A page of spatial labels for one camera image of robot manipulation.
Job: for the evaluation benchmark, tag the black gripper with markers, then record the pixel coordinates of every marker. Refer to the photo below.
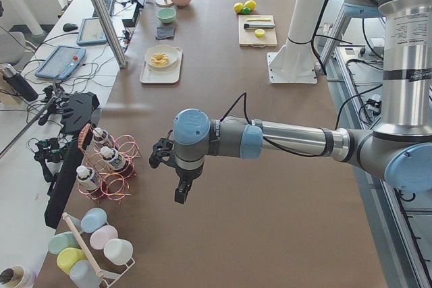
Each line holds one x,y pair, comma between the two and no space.
187,176

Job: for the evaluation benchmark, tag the tea bottle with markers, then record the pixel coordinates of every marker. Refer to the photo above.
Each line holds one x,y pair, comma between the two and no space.
116,161
102,138
89,180

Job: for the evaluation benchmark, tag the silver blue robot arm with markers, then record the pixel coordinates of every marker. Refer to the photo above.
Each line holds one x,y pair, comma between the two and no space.
397,150

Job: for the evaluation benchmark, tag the cream serving tray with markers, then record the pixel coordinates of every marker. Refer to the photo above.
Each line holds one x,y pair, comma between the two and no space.
168,75

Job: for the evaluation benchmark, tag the white cup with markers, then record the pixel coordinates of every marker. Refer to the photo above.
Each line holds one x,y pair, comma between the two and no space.
118,251

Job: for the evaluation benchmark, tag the light blue cup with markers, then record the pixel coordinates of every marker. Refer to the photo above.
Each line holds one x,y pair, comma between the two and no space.
94,219

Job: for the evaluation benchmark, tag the pink cup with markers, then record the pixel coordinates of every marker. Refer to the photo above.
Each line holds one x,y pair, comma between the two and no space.
101,236

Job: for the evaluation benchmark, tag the black printed long housing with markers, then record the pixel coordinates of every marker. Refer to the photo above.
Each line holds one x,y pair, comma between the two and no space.
60,191

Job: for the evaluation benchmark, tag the green cup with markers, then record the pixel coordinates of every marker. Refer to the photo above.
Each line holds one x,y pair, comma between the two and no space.
61,241

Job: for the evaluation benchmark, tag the pale grey cup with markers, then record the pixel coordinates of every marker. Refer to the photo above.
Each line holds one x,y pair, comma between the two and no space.
84,276

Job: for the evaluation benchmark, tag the yellow cup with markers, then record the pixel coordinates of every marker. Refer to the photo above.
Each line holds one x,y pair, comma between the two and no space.
67,258

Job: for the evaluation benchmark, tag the black handheld controller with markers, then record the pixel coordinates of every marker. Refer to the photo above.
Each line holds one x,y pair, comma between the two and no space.
56,107
49,150

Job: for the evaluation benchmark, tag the white plate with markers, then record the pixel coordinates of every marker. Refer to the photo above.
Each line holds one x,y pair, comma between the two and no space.
171,51

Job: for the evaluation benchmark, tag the grey folded cloth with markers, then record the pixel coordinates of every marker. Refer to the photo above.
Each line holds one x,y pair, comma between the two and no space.
165,32

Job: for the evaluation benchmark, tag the near blue teach pendant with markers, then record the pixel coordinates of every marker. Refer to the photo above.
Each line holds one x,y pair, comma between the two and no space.
61,63

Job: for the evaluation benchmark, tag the blue teach pendant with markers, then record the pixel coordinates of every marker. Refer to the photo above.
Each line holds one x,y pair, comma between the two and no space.
91,33
61,63

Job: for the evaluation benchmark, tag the wooden cutting board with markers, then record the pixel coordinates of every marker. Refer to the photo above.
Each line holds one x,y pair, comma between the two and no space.
246,38

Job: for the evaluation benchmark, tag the half lemon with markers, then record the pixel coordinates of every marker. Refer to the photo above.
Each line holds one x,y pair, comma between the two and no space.
259,33

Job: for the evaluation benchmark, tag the mint green bowl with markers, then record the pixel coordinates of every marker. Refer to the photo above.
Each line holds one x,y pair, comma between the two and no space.
166,15

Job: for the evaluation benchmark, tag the steel black-tipped muddler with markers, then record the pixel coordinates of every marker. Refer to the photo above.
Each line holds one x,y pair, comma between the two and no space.
258,25

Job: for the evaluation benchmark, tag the far blue teach pendant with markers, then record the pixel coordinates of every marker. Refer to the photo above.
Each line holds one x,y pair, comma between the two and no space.
91,33

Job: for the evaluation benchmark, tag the yellow plastic knife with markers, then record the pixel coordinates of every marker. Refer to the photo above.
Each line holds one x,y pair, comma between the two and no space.
259,19

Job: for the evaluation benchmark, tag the paper coffee cup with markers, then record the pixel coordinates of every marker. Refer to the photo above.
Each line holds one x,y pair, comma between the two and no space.
17,277

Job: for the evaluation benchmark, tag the green lime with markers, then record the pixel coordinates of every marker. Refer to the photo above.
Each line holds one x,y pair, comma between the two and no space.
245,11

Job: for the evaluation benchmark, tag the whole lemon near board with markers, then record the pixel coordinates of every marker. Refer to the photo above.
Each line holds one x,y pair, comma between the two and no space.
238,7

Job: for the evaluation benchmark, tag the black computer mouse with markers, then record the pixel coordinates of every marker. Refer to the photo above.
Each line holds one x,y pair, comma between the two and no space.
68,27

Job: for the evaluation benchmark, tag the copper wire bottle rack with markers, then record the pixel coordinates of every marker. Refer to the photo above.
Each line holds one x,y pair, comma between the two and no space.
115,187

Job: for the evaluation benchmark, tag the white wire cup rack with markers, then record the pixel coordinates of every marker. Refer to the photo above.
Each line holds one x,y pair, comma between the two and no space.
113,273

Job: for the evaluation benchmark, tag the wooden rack handle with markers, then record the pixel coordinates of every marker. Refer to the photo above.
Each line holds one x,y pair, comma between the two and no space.
68,219

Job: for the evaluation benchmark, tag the black printed flat bracket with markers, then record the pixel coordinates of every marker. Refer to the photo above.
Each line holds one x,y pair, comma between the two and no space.
77,111

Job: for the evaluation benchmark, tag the braided ring donut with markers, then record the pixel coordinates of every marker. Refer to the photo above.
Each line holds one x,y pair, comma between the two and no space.
160,59

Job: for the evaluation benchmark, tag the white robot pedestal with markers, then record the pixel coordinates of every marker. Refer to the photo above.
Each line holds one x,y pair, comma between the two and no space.
295,62

